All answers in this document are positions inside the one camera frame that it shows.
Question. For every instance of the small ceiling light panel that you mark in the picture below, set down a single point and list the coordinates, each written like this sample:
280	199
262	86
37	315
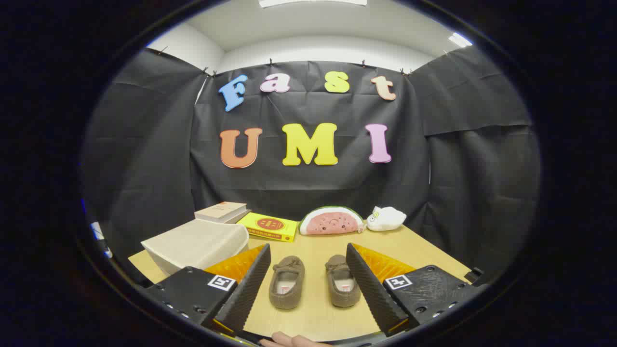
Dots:
460	40

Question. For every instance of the brown fuzzy shoe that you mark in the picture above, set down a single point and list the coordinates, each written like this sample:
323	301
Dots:
287	295
344	296

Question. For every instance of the white plush toy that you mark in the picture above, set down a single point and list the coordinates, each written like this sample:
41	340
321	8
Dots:
385	219

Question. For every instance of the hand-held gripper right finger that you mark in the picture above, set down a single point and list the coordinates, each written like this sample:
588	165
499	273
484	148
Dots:
371	289

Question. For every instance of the black table bracket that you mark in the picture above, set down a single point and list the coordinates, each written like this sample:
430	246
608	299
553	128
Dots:
474	274

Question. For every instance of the beige fabric storage box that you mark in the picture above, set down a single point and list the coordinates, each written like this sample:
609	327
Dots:
197	243

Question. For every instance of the beige book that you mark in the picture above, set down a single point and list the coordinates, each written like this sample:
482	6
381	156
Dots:
221	211

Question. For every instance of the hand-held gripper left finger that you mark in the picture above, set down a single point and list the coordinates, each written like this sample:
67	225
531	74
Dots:
248	289

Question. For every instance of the black backdrop cloth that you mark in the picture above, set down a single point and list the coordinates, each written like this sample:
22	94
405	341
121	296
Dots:
313	188

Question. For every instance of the yellow book with red circle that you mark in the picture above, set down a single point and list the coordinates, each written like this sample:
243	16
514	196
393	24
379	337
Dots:
255	225

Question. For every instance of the long ceiling light panel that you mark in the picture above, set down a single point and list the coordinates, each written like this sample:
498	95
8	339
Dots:
313	2

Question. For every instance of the watermelon plush toy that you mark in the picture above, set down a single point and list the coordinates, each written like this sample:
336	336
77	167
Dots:
331	222

